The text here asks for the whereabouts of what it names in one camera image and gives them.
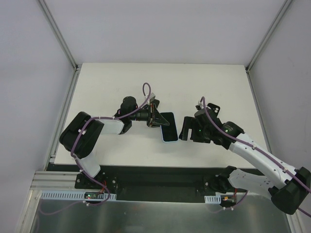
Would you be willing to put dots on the left aluminium frame post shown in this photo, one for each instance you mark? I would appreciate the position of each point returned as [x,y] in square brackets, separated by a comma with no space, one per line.
[57,33]

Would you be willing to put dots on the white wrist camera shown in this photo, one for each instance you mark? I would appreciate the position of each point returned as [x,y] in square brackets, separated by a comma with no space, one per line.
[151,97]
[199,106]

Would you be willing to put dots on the light blue cased phone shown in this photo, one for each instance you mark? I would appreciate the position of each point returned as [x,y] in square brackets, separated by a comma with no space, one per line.
[169,132]

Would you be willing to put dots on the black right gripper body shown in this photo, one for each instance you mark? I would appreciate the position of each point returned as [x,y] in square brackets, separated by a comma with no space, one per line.
[193,131]

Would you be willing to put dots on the white cable duct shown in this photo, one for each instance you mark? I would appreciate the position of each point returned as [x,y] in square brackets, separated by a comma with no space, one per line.
[77,195]
[216,199]

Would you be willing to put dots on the right aluminium frame post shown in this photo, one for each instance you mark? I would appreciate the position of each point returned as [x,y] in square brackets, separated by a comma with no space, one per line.
[269,33]

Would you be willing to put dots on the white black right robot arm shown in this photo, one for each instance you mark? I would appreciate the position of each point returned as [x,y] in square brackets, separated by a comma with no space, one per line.
[283,184]

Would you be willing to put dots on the black phone case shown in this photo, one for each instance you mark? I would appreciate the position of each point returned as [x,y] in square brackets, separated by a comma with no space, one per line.
[215,109]

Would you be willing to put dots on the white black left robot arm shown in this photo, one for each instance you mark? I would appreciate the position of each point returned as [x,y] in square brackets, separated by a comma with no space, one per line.
[82,134]

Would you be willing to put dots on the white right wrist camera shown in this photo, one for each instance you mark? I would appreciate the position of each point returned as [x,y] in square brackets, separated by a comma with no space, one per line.
[199,106]

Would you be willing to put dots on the aluminium frame post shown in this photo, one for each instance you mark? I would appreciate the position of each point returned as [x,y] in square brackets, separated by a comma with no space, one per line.
[57,33]
[269,33]

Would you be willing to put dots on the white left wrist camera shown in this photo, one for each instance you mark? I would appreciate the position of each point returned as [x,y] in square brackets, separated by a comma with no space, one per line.
[151,97]

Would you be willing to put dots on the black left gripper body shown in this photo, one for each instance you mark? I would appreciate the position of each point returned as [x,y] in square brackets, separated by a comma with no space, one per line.
[150,115]

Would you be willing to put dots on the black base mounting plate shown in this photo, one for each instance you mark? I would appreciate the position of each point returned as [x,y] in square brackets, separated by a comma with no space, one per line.
[174,184]

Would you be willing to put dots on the white left cable duct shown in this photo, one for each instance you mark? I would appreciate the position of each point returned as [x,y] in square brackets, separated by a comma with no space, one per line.
[77,195]

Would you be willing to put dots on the horizontal aluminium frame rail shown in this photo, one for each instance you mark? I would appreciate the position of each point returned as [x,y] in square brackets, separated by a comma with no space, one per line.
[53,180]

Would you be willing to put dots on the white right cable duct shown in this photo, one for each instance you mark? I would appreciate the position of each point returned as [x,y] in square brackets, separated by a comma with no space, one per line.
[216,199]

